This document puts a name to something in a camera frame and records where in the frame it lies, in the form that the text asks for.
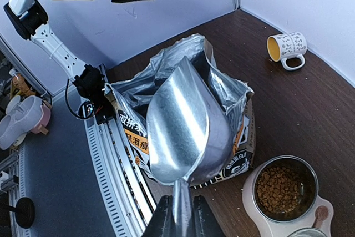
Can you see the brown dog food kibble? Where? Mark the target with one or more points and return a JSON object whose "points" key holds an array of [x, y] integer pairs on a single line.
{"points": [[278, 189]]}

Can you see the aluminium front rail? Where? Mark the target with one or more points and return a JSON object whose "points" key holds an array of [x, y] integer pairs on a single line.
{"points": [[82, 178]]}

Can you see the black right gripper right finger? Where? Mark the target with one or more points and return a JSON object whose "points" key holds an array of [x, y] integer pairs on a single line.
{"points": [[206, 224]]}

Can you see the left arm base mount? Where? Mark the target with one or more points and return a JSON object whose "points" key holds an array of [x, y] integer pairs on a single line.
{"points": [[90, 85]]}

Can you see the metal food scoop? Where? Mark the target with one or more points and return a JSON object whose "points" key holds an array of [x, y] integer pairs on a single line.
{"points": [[189, 139]]}

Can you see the pink white background object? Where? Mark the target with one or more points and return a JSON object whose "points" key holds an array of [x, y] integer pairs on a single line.
{"points": [[29, 115]]}

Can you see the black round stand base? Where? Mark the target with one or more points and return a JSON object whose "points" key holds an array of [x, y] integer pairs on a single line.
{"points": [[24, 211]]}

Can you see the large steel feeder bowl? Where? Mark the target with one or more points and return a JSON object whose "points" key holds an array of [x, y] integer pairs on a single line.
{"points": [[309, 187]]}

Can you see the pink double pet feeder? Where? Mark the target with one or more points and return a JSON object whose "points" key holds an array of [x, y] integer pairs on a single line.
{"points": [[320, 216]]}

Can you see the dog food bag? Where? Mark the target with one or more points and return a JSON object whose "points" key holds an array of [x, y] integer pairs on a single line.
{"points": [[131, 99]]}

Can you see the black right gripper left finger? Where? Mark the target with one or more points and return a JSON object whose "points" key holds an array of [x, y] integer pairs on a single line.
{"points": [[161, 224]]}

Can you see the small steel feeder bowl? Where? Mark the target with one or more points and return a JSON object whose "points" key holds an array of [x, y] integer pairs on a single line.
{"points": [[308, 232]]}

